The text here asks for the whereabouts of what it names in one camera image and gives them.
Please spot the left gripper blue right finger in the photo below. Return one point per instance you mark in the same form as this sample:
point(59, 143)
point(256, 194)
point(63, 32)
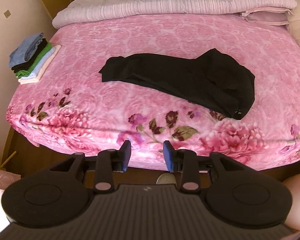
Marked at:
point(169, 154)

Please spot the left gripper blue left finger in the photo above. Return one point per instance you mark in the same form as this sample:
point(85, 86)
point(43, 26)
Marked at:
point(125, 154)

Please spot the black trousers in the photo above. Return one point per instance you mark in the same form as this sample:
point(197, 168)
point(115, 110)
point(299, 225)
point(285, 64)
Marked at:
point(213, 80)

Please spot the grey slipper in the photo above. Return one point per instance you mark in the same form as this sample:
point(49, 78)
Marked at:
point(166, 178)

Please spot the pink floral bed blanket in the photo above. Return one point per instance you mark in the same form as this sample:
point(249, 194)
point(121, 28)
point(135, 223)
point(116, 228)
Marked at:
point(72, 110)

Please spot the folded cream garment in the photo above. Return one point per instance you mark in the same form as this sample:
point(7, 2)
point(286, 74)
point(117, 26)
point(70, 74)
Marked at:
point(44, 67)

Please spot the folded light blue garment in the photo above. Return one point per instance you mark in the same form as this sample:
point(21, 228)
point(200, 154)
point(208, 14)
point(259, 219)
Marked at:
point(38, 67)

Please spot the folded green garment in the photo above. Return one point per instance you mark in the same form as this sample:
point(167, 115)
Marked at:
point(41, 54)

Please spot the folded black garment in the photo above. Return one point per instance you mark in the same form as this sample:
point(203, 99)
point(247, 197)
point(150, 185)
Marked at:
point(28, 64)

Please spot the folded blue jeans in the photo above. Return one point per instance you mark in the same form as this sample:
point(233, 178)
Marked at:
point(25, 50)

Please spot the pale pink folded quilt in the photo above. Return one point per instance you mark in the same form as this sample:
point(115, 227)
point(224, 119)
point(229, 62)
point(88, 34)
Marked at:
point(82, 11)

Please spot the folded pink sheet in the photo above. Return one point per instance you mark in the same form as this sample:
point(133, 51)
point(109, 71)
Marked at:
point(275, 16)

